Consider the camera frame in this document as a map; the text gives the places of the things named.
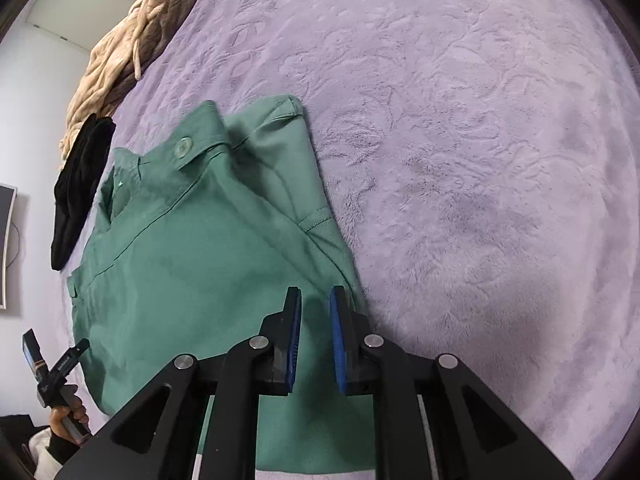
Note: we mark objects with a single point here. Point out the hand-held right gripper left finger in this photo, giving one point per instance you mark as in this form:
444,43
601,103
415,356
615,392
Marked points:
292,340

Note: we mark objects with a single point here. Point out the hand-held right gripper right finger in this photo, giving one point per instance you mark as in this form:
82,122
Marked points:
337,340

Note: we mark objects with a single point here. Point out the green button-up jacket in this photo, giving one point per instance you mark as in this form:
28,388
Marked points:
200,260

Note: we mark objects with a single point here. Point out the person's left forearm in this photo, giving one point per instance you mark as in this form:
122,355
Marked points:
50,452

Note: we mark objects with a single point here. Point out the person's left hand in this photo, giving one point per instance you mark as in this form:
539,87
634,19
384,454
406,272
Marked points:
60,422

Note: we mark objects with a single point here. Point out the white-framed monitor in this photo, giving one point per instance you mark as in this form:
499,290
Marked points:
5,250

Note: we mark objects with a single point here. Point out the black cloth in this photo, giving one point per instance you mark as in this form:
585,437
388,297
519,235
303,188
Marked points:
80,185

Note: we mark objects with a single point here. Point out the purple embossed blanket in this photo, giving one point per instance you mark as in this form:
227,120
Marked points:
450,160

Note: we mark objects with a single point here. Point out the beige striped cloth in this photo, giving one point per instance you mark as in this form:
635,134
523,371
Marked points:
115,60

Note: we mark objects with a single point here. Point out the brown knitted garment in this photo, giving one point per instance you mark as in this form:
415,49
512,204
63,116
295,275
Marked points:
170,10

